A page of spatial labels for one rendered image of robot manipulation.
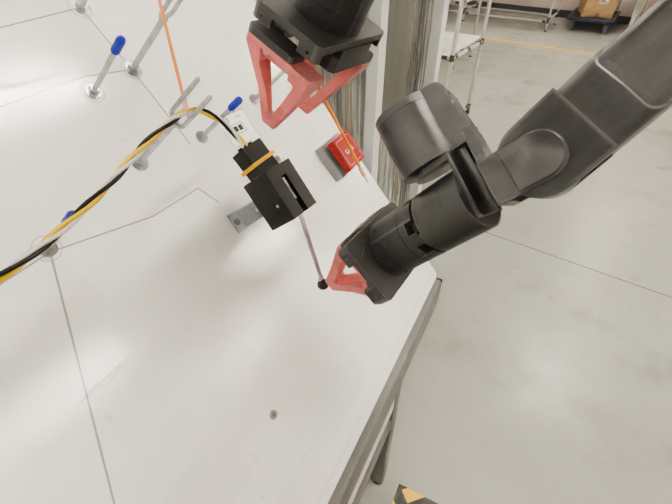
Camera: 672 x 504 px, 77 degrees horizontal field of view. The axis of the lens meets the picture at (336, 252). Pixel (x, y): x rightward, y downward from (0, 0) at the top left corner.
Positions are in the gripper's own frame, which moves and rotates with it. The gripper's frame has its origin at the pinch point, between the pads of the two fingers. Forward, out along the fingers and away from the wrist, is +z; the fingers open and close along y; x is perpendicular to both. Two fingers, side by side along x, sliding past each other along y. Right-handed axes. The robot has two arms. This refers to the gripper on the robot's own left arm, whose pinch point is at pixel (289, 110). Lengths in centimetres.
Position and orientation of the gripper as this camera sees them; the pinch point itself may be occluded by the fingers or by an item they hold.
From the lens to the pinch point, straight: 42.1
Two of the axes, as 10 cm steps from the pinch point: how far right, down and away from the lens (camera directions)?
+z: -4.1, 5.8, 7.1
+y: -5.3, 4.8, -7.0
